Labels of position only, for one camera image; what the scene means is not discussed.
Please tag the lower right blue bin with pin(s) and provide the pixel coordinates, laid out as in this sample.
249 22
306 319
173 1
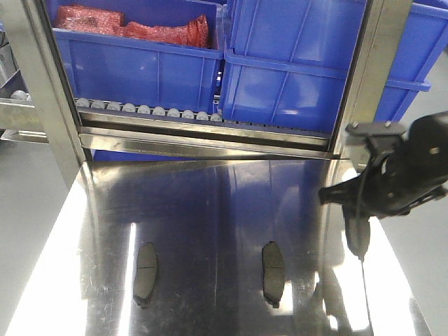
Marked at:
269 92

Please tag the blue bin with red bags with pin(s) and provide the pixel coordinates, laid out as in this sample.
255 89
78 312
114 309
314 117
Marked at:
129 70

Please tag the dark brake pad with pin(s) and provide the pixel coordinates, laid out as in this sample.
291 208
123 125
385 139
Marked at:
145 275
357 232
273 274

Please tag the grey roller track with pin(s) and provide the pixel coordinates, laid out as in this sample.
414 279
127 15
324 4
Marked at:
147 110

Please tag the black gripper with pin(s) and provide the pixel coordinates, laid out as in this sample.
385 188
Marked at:
407 167

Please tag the left red bubble wrap bag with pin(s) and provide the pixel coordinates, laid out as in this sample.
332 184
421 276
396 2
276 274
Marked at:
89 19

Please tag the upper stacked blue bin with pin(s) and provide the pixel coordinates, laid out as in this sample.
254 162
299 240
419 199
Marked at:
324 33

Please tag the stainless steel rack frame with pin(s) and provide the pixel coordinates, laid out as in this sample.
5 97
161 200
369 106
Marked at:
72 133

